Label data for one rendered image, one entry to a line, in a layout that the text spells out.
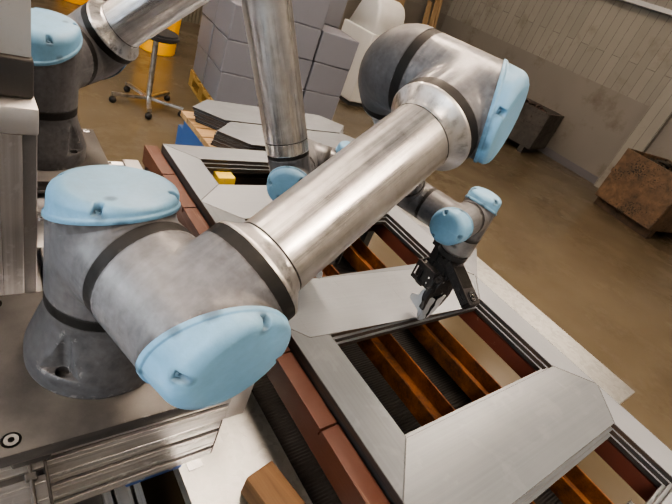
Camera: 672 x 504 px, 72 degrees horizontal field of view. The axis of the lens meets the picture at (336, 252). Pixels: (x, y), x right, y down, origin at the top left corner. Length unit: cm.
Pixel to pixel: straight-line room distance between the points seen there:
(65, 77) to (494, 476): 101
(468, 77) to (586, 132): 805
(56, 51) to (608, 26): 841
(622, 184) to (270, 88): 646
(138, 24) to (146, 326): 68
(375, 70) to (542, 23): 879
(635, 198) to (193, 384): 671
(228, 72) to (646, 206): 515
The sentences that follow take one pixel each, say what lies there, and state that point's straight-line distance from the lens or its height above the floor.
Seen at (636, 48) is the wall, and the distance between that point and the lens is 861.
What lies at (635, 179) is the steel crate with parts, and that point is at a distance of 696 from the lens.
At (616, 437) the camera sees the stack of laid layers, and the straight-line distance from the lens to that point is 134.
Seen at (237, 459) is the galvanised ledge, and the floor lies 68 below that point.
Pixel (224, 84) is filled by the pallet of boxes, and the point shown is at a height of 32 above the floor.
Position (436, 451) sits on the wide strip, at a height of 85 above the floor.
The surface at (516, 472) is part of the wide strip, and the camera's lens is 102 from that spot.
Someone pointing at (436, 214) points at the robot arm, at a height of 117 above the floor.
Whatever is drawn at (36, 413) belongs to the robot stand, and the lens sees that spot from 58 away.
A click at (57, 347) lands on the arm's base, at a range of 56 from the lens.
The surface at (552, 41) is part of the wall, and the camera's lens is 920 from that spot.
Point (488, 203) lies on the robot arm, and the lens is 102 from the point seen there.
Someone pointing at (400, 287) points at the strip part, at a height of 85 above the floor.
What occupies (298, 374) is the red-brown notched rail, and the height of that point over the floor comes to 83.
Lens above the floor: 151
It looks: 31 degrees down
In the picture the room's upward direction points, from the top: 23 degrees clockwise
